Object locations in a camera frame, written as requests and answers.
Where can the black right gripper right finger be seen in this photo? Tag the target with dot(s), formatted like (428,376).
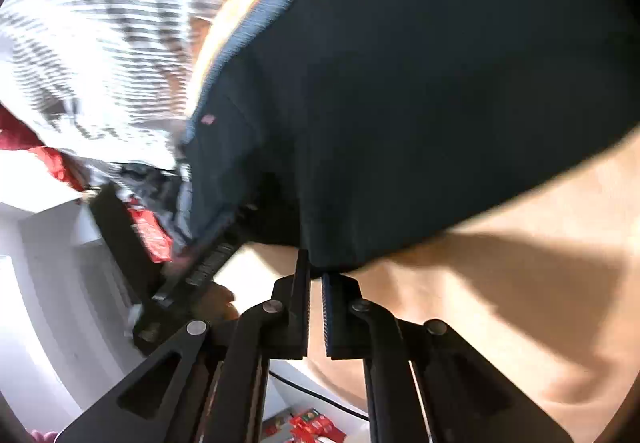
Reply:
(357,328)

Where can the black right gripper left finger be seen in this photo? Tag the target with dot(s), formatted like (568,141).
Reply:
(240,353)

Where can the black pants with patterned waistband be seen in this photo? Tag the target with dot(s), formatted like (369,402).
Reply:
(355,128)

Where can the person's left hand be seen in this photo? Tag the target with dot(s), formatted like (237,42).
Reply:
(215,305)

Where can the red printed box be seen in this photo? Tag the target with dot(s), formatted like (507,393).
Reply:
(308,427)

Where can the peach fleece blanket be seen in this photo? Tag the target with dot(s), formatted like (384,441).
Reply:
(545,285)

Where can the red pillow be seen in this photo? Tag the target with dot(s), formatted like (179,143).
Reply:
(16,136)

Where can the grey striped duvet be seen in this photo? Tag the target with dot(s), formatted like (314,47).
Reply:
(103,79)

